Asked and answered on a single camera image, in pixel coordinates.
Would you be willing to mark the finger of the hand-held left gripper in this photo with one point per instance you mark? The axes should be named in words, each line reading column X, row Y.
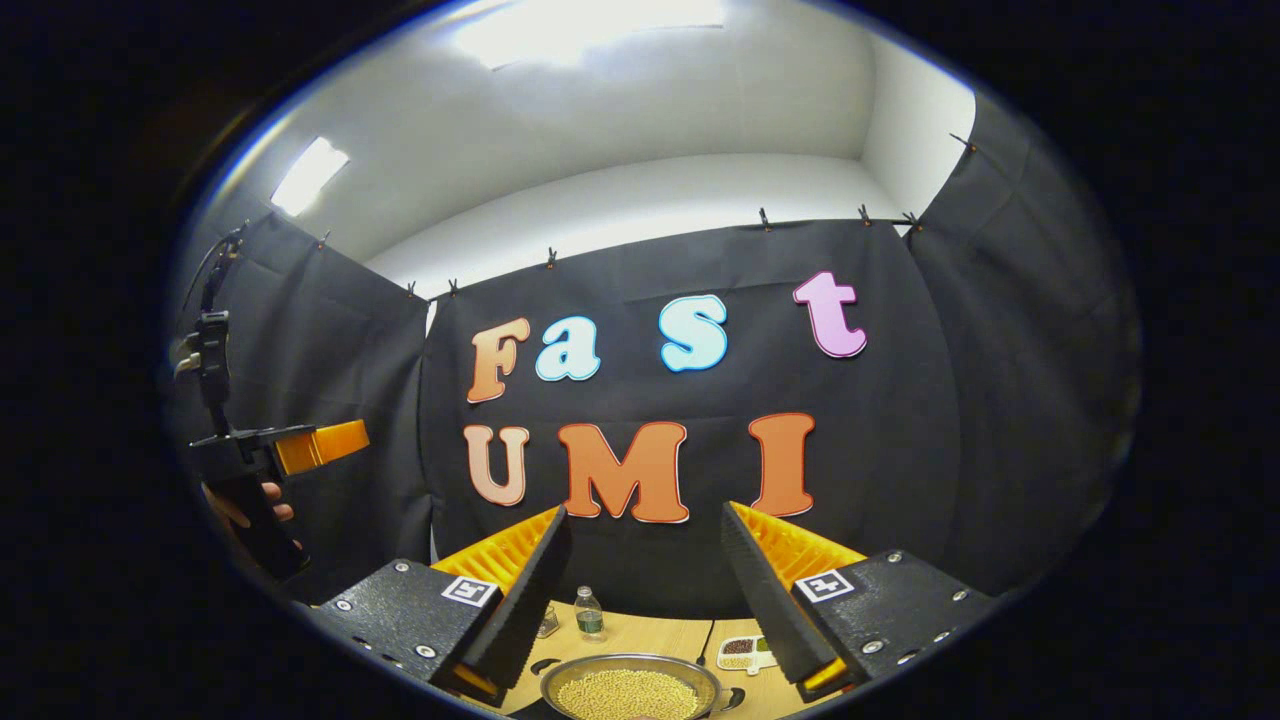
column 320, row 445

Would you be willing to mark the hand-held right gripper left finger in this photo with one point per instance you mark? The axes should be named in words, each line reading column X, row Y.
column 525, row 600

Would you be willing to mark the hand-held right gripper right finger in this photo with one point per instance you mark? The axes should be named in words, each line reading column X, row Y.
column 765, row 600

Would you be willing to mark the pile of yellow soybeans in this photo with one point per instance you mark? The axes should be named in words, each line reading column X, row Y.
column 625, row 695

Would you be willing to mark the divided dish of beans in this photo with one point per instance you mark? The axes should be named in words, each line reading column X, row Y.
column 742, row 652

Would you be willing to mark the clear plastic water bottle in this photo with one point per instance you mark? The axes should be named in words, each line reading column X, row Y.
column 590, row 620

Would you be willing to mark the ceiling light panel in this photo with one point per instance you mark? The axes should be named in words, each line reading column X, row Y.
column 590, row 30
column 310, row 175

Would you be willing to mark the row of black cloth clips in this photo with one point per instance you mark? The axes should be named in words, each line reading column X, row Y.
column 550, row 259

